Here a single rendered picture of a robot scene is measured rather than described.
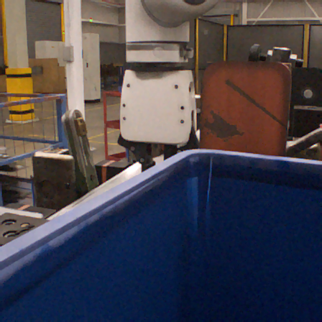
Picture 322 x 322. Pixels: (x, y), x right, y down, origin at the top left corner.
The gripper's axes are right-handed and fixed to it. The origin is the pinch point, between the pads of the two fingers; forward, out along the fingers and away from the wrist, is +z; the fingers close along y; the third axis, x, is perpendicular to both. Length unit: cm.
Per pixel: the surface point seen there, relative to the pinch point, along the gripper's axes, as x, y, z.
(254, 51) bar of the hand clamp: 1.2, -12.9, -17.5
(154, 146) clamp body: -37.9, 14.5, 4.9
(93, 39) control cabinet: -962, 544, -75
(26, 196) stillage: -180, 176, 88
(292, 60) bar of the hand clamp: 0.7, -17.5, -16.5
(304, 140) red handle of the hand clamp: 0.7, -19.6, -6.8
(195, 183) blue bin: 34.4, -14.2, -11.2
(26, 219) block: 27.5, 1.0, -4.3
